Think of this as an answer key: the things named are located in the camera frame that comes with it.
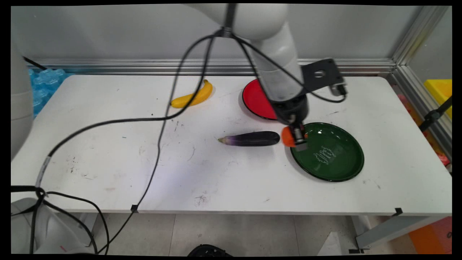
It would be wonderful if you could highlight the orange carrot piece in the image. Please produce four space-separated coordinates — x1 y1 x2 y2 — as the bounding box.
281 125 309 148

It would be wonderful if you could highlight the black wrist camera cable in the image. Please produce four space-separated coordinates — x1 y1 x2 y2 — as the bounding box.
231 32 348 104

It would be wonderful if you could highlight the black object on floor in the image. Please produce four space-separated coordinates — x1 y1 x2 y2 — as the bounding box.
187 244 234 257

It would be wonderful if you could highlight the black cable strap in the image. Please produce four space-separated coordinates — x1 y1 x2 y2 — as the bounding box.
222 4 237 37

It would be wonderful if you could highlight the slanted aluminium frame rail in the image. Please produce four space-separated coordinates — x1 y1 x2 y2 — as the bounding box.
386 5 452 159

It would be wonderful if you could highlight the black looped cable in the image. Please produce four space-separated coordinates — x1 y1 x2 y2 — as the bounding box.
40 190 110 255

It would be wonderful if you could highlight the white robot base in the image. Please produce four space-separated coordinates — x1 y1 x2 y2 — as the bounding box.
11 197 95 255

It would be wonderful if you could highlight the red plate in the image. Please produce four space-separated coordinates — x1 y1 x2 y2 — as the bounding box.
242 78 279 121

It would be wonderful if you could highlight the green plate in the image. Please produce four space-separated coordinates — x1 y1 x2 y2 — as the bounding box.
290 122 365 182

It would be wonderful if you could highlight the black cable with grey label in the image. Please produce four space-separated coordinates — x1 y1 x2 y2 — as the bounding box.
11 31 226 255

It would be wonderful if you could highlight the thin black cable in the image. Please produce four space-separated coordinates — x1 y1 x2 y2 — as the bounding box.
99 32 224 255

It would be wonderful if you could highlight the yellow plastic bin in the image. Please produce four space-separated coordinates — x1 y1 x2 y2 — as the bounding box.
423 79 452 120

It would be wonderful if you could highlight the purple eggplant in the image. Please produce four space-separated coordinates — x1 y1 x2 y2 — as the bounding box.
218 131 281 147

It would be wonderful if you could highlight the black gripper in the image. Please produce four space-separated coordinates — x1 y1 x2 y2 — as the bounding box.
276 95 309 152

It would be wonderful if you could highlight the blue plastic bag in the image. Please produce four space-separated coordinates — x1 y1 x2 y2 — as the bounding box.
28 69 75 118

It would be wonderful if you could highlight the long aluminium frame rail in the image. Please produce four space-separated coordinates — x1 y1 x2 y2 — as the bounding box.
25 58 397 76

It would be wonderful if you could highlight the orange box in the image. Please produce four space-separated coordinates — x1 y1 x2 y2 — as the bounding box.
408 217 452 254

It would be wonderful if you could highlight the grey table leg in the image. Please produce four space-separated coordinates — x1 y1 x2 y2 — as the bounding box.
352 215 446 253

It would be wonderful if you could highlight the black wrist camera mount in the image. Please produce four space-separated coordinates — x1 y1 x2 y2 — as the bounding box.
300 58 348 98

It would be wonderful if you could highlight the yellow banana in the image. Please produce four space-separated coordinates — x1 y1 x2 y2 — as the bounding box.
170 79 214 109

